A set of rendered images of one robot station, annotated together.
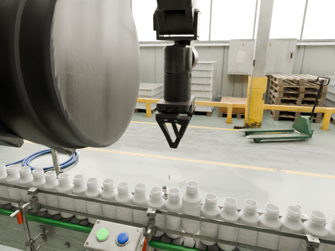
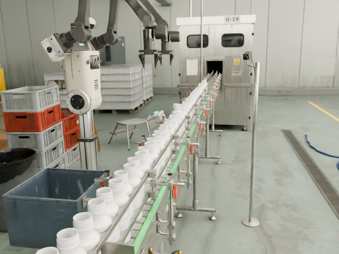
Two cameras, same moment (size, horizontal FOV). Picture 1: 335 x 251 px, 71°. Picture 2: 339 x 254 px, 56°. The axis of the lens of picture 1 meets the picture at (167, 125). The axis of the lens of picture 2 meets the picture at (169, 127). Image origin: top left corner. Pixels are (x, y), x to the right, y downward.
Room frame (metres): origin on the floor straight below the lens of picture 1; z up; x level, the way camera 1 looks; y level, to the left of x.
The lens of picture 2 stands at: (0.46, -1.79, 1.47)
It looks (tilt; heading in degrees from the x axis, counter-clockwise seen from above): 13 degrees down; 86
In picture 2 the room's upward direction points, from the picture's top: 1 degrees counter-clockwise
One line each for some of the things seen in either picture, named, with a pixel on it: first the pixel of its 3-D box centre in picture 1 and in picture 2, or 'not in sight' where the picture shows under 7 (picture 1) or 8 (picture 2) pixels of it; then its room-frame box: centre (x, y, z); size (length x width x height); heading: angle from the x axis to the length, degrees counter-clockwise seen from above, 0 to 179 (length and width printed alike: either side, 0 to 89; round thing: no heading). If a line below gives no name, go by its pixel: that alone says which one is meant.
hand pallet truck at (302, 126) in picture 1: (282, 108); not in sight; (4.26, -2.16, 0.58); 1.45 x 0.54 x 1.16; 95
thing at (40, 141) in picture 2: not in sight; (37, 135); (-0.84, 1.99, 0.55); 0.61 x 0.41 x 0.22; 82
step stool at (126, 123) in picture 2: not in sight; (128, 132); (0.17, 3.39, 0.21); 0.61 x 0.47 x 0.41; 128
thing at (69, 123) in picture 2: not in sight; (59, 122); (-0.75, 2.70, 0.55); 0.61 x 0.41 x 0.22; 78
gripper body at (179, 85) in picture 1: (177, 90); (149, 46); (0.49, -0.02, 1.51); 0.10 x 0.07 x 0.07; 166
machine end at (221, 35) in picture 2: not in sight; (216, 73); (1.95, 4.87, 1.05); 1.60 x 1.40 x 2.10; 75
